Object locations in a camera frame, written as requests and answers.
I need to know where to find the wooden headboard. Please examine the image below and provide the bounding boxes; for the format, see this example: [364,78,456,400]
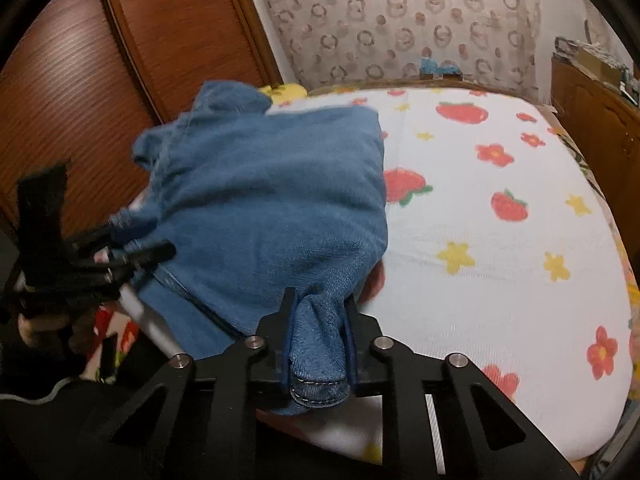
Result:
[0,0,284,241]

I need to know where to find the red patterned blanket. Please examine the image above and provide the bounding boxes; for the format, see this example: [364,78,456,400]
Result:
[91,304,144,387]

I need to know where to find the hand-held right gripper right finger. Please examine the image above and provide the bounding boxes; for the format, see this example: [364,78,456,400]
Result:
[344,296,582,480]

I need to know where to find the person's dark clothing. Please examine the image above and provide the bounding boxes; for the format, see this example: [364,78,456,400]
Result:
[0,320,168,480]

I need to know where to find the blue denim pants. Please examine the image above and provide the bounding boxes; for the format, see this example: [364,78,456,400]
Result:
[131,80,392,417]

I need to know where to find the circle patterned curtain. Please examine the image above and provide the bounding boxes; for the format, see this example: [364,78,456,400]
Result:
[254,0,544,104]

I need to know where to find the clutter of small items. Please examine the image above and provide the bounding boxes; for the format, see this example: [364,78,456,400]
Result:
[552,35,640,98]

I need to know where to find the person's left hand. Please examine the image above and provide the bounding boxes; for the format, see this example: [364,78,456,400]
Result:
[17,307,99,357]

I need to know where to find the long wooden cabinet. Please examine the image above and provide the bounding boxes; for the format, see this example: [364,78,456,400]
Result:
[550,52,640,202]

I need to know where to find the small blue toy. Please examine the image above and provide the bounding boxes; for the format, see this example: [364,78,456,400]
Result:
[419,57,464,80]

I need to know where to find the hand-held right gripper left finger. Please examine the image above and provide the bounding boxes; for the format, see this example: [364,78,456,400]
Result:
[75,287,297,480]

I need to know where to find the cardboard box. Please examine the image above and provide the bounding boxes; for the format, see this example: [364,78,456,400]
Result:
[574,46,624,84]

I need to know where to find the white strawberry print blanket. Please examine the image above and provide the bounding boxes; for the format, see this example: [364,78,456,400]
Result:
[80,87,634,467]

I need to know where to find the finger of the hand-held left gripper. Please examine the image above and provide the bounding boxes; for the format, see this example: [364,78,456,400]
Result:
[101,240,177,274]
[70,211,137,249]

